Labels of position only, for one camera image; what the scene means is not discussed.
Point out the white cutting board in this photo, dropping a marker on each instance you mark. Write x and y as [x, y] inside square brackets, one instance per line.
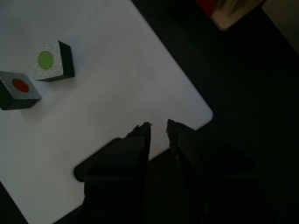
[112, 96]

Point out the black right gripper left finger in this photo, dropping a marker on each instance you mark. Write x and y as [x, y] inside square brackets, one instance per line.
[116, 169]

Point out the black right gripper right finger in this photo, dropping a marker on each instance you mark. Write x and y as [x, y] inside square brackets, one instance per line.
[205, 175]

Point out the toy sushi piece red centre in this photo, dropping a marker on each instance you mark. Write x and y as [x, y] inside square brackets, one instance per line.
[16, 91]

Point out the toy sushi piece green centre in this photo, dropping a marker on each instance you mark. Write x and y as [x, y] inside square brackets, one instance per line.
[50, 60]

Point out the wooden box with red part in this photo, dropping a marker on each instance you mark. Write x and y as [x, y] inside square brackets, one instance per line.
[229, 11]

